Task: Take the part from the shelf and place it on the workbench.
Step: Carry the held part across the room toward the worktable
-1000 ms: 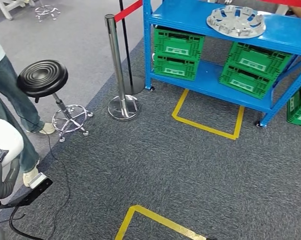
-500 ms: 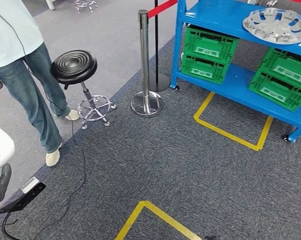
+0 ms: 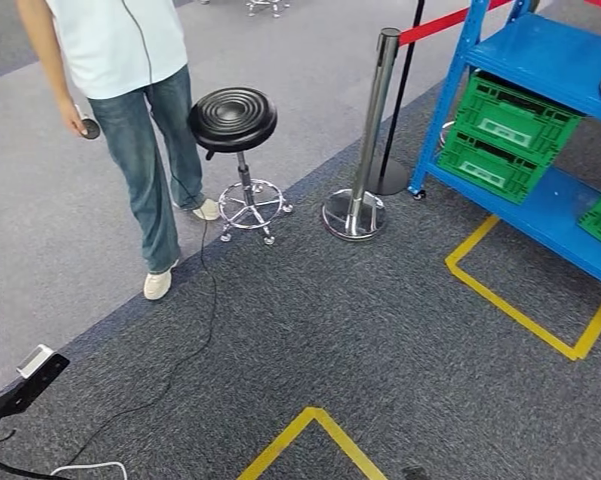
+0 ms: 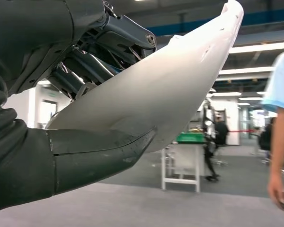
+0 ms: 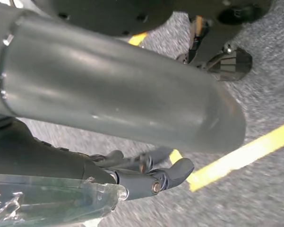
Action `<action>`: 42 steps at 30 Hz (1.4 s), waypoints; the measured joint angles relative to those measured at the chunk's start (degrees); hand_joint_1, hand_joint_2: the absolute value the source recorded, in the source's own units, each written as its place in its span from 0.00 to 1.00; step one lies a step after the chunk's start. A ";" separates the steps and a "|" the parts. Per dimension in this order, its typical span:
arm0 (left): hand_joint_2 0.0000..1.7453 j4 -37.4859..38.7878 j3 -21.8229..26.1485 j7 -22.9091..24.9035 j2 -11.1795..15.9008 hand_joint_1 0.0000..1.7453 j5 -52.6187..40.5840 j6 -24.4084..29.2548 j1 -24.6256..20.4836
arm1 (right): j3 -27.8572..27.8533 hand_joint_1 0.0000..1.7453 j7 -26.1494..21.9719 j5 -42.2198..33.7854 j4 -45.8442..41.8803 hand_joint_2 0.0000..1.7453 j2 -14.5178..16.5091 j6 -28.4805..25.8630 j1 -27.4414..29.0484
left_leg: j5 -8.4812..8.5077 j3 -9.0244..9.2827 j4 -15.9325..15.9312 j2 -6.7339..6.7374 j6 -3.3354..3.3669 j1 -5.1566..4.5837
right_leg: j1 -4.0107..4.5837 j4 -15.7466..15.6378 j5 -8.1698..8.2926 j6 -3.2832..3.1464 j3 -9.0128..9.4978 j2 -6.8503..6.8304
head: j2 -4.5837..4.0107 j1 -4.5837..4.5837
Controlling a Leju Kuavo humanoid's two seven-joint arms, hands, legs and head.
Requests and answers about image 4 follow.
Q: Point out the white table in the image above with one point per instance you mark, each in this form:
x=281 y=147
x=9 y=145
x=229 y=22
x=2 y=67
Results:
x=179 y=180

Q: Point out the ceiling light strip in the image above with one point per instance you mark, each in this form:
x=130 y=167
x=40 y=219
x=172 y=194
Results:
x=262 y=47
x=245 y=70
x=224 y=94

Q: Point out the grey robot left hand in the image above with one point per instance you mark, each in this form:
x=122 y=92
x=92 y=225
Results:
x=33 y=34

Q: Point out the person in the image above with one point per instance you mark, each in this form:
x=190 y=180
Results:
x=221 y=133
x=283 y=81
x=265 y=139

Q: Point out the red barrier belt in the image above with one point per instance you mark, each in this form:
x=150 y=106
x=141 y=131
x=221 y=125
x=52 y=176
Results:
x=241 y=131

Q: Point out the green bin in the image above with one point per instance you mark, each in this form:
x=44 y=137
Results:
x=190 y=138

